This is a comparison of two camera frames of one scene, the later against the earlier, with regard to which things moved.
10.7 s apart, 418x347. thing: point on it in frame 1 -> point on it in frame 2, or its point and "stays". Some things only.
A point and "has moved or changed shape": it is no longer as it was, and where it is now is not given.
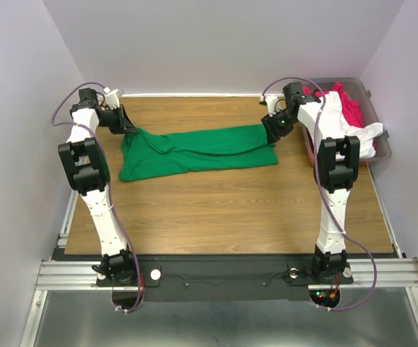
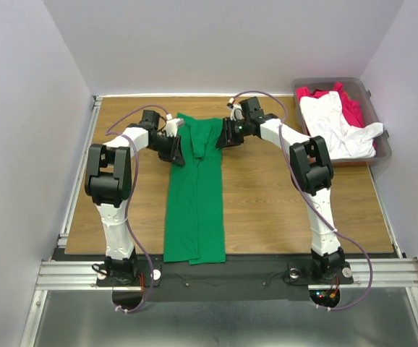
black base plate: [209, 278] stays
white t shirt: [330, 124] stays
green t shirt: [145, 155] has moved or changed shape
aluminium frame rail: [390, 273] stays
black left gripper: [124, 123] -> [174, 153]
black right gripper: [273, 136] -> [226, 136]
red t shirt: [351, 109] stays
